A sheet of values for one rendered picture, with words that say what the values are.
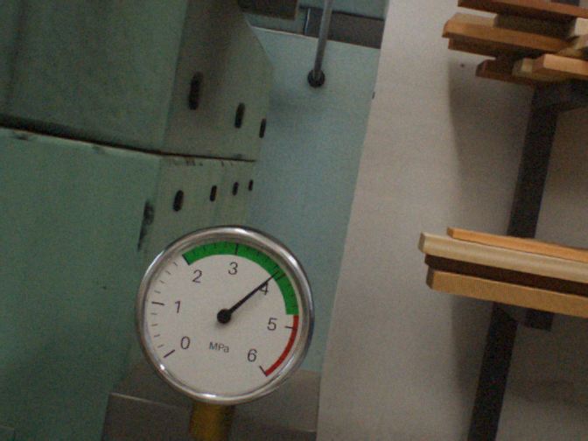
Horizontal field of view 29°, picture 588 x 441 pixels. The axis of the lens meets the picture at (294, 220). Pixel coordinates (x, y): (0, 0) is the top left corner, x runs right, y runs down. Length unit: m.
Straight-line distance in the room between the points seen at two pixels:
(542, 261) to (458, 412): 0.66
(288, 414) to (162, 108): 0.13
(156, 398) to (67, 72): 0.14
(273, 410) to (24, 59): 0.17
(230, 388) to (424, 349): 2.54
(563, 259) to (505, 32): 0.51
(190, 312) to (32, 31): 0.14
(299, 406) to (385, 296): 2.44
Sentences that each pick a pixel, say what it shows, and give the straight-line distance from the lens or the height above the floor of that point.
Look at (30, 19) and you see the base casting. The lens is 0.47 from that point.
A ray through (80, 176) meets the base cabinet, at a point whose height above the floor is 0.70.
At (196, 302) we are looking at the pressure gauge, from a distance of 0.39.
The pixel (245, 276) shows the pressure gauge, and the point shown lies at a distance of 0.39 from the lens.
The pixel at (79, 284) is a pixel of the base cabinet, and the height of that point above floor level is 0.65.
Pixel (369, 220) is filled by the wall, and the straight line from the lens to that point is 2.88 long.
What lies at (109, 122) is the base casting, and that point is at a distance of 0.46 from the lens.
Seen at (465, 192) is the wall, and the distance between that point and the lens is 2.90.
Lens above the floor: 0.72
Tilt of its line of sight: 3 degrees down
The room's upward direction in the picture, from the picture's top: 10 degrees clockwise
